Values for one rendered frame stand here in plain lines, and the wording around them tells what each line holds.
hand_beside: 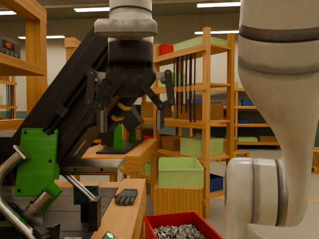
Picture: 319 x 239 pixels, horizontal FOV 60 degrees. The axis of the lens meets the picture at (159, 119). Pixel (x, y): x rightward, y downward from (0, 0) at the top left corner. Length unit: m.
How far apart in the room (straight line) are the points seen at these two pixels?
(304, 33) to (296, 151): 0.13
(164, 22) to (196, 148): 7.28
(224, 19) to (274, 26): 10.05
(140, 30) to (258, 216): 0.30
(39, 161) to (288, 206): 0.74
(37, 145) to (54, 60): 10.18
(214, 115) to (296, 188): 3.25
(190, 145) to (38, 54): 2.36
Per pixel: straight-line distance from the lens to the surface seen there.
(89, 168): 1.01
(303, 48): 0.28
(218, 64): 9.96
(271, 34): 0.28
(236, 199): 0.39
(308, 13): 0.28
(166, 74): 0.46
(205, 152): 3.37
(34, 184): 0.94
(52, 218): 1.24
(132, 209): 1.26
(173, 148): 3.96
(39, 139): 0.95
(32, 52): 1.81
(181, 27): 10.19
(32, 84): 1.79
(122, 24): 0.41
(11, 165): 0.94
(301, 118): 0.32
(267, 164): 0.41
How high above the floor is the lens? 1.33
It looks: 2 degrees down
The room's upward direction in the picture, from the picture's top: straight up
